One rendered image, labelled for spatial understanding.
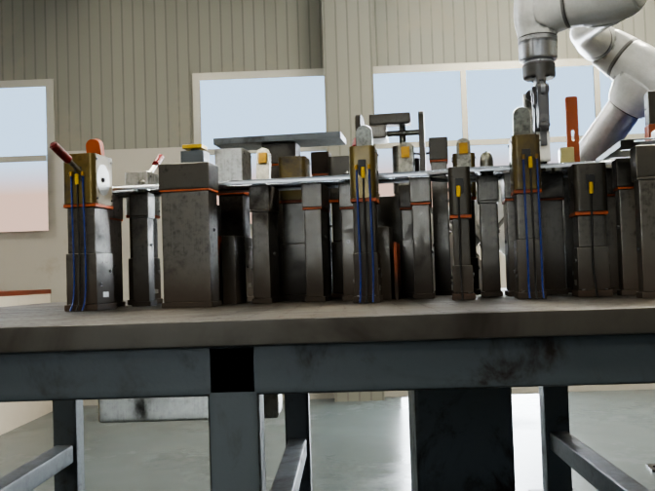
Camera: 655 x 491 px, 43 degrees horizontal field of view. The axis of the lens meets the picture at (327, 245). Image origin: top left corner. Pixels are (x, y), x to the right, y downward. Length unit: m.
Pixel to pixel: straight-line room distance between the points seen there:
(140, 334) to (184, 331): 0.07
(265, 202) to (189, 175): 0.21
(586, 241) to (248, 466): 0.88
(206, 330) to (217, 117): 4.07
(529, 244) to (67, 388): 0.97
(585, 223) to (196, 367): 0.90
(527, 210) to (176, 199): 0.78
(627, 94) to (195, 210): 1.27
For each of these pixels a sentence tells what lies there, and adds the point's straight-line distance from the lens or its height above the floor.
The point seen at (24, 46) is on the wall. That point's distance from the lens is 5.73.
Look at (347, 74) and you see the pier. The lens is 5.14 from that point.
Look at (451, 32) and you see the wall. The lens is 5.41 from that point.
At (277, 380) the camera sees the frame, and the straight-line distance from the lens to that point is 1.30.
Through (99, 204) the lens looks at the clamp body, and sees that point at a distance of 1.98.
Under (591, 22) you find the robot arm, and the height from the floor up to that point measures 1.31.
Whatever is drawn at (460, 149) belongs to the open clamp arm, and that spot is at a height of 1.08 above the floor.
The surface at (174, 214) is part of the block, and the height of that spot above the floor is 0.91.
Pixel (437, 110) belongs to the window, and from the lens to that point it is 5.26.
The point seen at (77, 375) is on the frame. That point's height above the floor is 0.62.
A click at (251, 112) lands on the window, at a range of 5.26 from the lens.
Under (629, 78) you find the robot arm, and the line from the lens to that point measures 2.49.
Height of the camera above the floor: 0.76
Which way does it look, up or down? 2 degrees up
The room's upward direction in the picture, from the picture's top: 2 degrees counter-clockwise
